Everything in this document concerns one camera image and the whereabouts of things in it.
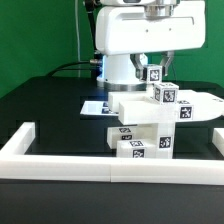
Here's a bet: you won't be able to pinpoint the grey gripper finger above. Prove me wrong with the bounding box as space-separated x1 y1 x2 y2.
130 53 148 80
160 51 174 76

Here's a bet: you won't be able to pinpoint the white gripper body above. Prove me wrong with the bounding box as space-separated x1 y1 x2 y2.
95 0 205 55

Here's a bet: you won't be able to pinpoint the white tagged cube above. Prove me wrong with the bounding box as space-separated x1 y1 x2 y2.
153 82 179 104
143 64 162 84

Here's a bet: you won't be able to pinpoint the white chair back frame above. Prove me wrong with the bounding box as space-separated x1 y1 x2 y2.
108 90 224 125

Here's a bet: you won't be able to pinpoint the white chair seat part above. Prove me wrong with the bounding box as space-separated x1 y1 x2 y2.
136 123 175 159

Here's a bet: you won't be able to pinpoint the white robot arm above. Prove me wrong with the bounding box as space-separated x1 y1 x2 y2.
84 0 206 91

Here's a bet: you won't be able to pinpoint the white sheet with tags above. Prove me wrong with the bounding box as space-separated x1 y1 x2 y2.
80 101 117 116

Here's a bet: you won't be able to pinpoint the white U-shaped fence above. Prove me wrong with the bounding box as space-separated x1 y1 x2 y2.
0 122 224 185

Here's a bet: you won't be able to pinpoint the black corrugated hose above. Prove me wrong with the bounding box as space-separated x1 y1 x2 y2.
83 0 104 64

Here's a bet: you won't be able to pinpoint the black table cables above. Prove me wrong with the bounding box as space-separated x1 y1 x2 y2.
45 60 101 78

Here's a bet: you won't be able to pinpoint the white thin cable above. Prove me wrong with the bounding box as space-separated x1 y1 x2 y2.
75 0 82 78

